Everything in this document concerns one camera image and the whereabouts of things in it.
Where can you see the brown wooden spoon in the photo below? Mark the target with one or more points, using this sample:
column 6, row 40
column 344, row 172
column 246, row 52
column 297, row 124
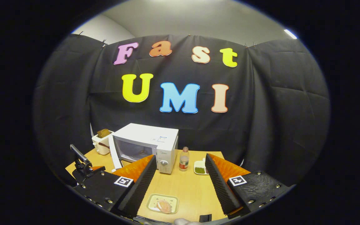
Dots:
column 104, row 145

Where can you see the white divided condiment dish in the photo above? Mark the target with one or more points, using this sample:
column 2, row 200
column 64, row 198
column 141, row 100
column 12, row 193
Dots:
column 200, row 168

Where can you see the white microwave oven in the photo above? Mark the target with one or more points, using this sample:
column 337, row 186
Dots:
column 148, row 137

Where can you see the brown toast slice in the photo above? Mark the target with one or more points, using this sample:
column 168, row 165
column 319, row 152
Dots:
column 103, row 133

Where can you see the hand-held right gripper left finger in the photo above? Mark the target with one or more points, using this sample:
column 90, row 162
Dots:
column 141, row 187

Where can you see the pale green square plate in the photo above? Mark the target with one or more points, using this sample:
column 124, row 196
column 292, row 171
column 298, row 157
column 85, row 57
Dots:
column 155, row 200

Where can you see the pale pink food piece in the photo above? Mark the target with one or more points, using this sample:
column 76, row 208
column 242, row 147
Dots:
column 164, row 207

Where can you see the white toaster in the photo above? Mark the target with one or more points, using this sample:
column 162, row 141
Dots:
column 102, row 150

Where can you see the black backdrop cloth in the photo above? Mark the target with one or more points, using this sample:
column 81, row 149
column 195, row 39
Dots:
column 198, row 125

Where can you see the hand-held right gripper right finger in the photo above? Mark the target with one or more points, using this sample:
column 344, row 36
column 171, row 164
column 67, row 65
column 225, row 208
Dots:
column 219, row 187

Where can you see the ceiling light panel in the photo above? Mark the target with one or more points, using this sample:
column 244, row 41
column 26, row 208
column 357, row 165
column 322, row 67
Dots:
column 290, row 33

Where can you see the clear bottle with red label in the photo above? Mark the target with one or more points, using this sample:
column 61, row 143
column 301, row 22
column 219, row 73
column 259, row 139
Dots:
column 184, row 161

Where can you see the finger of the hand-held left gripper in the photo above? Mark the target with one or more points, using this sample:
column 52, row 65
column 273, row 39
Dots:
column 97, row 168

